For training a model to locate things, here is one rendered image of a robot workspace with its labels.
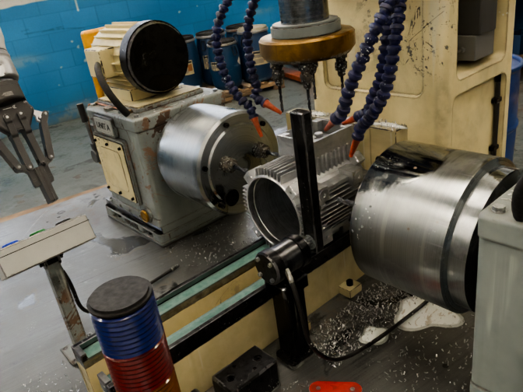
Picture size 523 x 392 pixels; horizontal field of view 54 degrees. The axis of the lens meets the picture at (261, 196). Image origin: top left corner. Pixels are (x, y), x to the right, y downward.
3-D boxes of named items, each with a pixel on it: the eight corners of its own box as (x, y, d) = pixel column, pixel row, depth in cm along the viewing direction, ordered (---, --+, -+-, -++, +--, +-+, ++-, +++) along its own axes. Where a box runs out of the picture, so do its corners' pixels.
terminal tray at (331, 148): (318, 148, 114) (316, 117, 111) (356, 157, 106) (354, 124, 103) (279, 167, 108) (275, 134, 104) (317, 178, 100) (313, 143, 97)
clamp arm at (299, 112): (314, 243, 93) (300, 106, 83) (327, 247, 91) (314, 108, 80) (301, 251, 91) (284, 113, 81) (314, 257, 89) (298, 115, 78)
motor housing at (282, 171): (311, 205, 124) (303, 130, 116) (376, 227, 110) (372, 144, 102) (248, 239, 113) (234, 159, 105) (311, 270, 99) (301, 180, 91)
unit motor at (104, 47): (156, 146, 173) (125, 15, 155) (215, 166, 149) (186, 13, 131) (85, 173, 158) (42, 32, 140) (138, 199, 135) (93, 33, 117)
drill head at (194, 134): (211, 167, 157) (195, 86, 146) (296, 195, 131) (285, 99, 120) (139, 198, 143) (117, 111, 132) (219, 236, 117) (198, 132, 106)
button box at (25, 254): (88, 242, 104) (76, 218, 103) (97, 237, 98) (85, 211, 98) (1, 281, 94) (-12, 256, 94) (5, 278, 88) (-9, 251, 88)
